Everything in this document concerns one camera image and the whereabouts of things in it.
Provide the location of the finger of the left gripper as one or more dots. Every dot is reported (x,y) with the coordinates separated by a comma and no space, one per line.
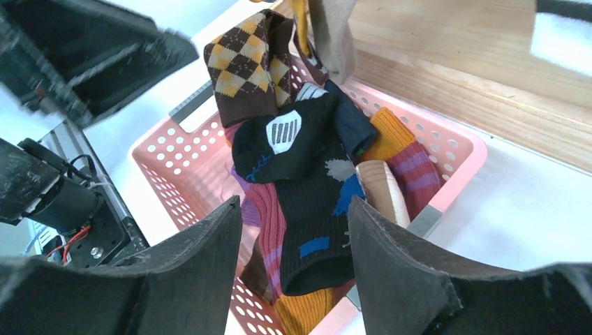
(85,60)

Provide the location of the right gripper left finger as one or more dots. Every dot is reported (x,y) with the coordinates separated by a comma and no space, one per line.
(182,285)

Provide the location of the black ribbed sock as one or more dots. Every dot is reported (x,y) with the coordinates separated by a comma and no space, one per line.
(298,155)

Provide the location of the tan sock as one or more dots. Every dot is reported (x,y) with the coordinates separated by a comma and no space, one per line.
(333,39)

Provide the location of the navy green sock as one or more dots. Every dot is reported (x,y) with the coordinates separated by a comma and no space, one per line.
(354,129)

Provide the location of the maroon purple striped sock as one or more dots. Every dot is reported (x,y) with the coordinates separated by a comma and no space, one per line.
(407,160)

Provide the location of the brown white striped sock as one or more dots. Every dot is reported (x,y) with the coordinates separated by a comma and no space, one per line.
(383,192)

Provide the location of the pink perforated plastic basket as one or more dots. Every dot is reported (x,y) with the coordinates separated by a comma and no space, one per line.
(190,174)

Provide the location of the brown argyle sock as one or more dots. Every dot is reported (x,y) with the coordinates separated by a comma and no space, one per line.
(249,66)

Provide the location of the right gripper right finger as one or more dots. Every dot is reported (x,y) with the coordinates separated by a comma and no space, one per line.
(408,285)

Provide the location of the mustard yellow sock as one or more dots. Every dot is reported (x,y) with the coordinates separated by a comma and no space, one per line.
(299,8)

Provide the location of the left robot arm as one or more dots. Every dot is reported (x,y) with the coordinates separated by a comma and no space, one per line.
(60,188)

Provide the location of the maroon yellow sock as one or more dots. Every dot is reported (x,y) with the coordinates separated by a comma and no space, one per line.
(298,314)

